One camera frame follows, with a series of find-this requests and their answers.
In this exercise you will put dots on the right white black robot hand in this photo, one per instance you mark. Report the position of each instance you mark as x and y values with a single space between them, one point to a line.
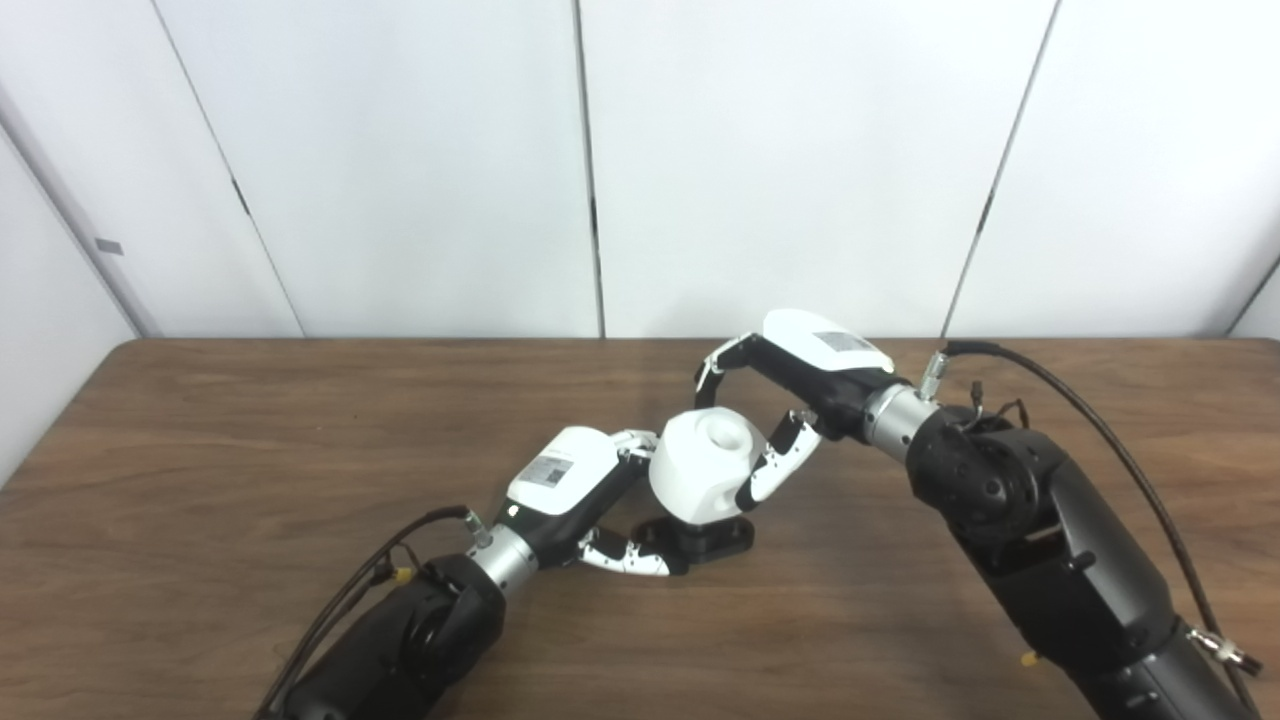
820 360

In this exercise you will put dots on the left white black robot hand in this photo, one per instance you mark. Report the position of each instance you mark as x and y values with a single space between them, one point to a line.
560 480

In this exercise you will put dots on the round white plastic piece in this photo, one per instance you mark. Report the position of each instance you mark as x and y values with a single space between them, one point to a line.
700 470

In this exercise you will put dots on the black plastic holder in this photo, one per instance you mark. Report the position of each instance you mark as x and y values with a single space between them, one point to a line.
720 540

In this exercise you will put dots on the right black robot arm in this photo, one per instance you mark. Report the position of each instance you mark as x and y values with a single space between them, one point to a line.
1060 540

